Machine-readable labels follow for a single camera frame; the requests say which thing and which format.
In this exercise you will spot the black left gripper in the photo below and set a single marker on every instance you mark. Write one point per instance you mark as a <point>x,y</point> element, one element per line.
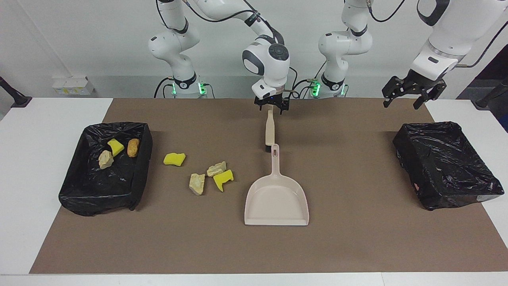
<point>416,81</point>

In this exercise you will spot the tan layered foam chunk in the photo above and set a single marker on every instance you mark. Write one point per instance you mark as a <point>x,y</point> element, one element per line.
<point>197,184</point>

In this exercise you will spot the orange-brown foam lump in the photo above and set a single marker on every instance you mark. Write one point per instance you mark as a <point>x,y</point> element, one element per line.
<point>133,147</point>

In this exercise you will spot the notched yellow sponge piece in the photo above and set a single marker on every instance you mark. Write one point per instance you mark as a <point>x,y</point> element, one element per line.
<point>223,179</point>

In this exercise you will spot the plain yellow sponge piece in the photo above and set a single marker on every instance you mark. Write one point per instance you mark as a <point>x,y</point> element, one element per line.
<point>174,159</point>

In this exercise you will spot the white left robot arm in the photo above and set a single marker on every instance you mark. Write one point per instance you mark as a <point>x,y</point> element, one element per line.
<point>452,35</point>

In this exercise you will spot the beige plastic dustpan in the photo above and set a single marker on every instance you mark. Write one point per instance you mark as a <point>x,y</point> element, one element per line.
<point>276,202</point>

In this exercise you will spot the green and yellow sponge piece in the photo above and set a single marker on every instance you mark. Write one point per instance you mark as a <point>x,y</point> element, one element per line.
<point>116,147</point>

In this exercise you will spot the pale grey-faced foam chunk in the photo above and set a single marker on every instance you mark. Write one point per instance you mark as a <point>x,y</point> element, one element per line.
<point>216,169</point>

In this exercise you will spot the brown paper table mat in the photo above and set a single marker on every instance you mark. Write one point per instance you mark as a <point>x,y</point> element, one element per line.
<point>357,238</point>

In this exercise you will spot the black stand pole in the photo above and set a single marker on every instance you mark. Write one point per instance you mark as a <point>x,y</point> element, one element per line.
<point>492,93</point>
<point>14,95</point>

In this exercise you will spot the black bag-lined trash bin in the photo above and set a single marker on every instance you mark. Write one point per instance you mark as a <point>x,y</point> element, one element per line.
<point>103,186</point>

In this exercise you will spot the pale rounded foam chunk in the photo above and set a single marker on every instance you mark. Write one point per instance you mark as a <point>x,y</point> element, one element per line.
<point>105,159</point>

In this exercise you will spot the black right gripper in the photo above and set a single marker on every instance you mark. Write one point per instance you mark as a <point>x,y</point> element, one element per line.
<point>274,99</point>

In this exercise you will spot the white wall socket box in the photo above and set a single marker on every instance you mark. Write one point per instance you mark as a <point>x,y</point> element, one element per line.
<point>73,85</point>

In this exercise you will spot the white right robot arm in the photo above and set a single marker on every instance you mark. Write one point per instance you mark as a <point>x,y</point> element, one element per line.
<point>266,59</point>

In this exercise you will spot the black bin with pink mark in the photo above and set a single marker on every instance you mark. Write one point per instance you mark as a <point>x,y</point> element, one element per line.
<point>444,167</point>

